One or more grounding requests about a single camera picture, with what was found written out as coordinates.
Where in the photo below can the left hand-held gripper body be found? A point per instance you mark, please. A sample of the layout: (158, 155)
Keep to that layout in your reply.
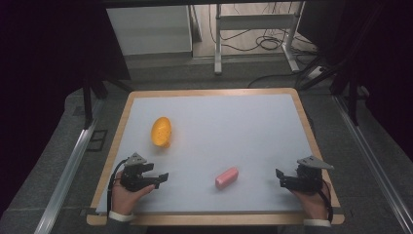
(133, 180)

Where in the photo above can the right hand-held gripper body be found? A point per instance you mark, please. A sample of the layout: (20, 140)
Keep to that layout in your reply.
(307, 180)

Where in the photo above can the person's left hand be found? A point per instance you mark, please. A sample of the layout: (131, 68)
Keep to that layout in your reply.
(125, 200)

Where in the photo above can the person's right hand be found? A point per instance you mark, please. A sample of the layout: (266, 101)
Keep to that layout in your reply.
(315, 204)

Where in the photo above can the yellow soap dish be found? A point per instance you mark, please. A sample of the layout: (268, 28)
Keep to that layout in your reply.
(160, 131)

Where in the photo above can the pink soap bar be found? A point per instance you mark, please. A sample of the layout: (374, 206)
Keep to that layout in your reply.
(226, 178)

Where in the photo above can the black metal stand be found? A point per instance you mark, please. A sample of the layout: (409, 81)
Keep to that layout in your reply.
(352, 97)
(87, 104)

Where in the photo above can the white power strip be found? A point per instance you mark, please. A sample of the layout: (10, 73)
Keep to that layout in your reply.
(315, 72)

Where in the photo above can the white cabinet panel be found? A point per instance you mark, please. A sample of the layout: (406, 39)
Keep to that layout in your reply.
(149, 31)

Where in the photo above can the aluminium floor rail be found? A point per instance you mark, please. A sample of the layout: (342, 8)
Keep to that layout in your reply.
(373, 162)
(65, 182)

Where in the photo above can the white board with wooden frame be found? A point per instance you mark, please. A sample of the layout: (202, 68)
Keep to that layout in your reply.
(220, 139)

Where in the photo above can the white metal desk frame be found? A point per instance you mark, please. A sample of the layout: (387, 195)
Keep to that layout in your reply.
(256, 22)

